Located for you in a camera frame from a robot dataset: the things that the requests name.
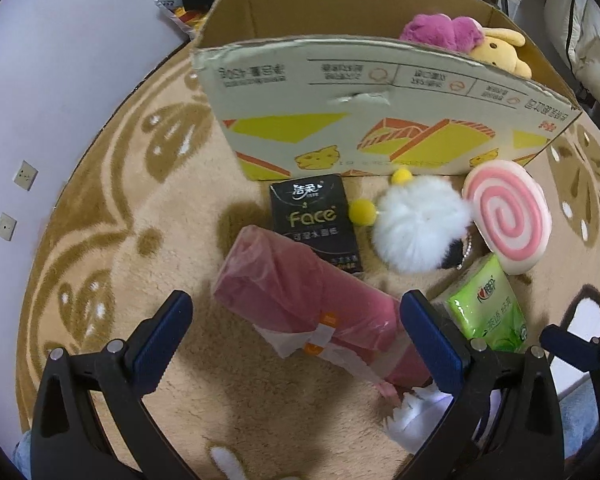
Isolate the beige patterned rug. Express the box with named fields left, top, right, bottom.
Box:
left=15, top=35, right=600, bottom=480

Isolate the pink swirl lollipop cushion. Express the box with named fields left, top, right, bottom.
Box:
left=461, top=160, right=552, bottom=276

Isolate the plastic bag of toys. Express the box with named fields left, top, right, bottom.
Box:
left=152, top=0, right=211, bottom=36

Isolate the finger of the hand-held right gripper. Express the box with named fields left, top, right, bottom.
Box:
left=540, top=325, right=600, bottom=386

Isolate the printed cardboard box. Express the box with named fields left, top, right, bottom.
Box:
left=190, top=0, right=583, bottom=182

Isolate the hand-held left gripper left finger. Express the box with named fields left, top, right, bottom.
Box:
left=30, top=290, right=197, bottom=480

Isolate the green tissue pack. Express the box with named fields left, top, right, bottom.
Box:
left=445, top=253, right=528, bottom=353

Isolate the white fluffy pompom toy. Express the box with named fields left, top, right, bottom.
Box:
left=349, top=169, right=476, bottom=275

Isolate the purple plush toy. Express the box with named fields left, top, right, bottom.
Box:
left=399, top=13, right=483, bottom=54

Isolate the yellow plush toy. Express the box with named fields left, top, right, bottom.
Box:
left=467, top=26, right=533, bottom=79

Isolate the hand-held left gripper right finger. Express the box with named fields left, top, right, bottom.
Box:
left=399, top=289, right=567, bottom=480

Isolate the pink towel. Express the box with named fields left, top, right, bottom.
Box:
left=211, top=225, right=433, bottom=401

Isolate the black tissue pack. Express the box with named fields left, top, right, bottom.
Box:
left=270, top=174, right=363, bottom=276

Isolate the white padded chair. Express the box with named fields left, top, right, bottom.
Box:
left=550, top=0, right=600, bottom=126

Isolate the white soft cloth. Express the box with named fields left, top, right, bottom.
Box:
left=384, top=385, right=456, bottom=453

